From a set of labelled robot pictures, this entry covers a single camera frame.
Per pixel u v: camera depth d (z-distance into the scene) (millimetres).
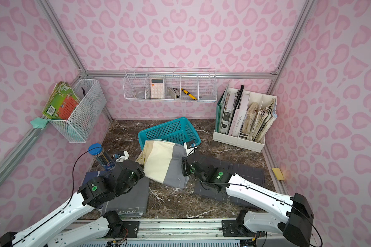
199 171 533
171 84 1025
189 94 977
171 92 984
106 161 873
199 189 834
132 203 797
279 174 952
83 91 899
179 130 1101
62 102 722
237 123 957
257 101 1034
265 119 898
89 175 932
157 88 951
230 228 730
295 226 370
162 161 729
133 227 733
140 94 947
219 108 877
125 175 506
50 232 410
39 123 627
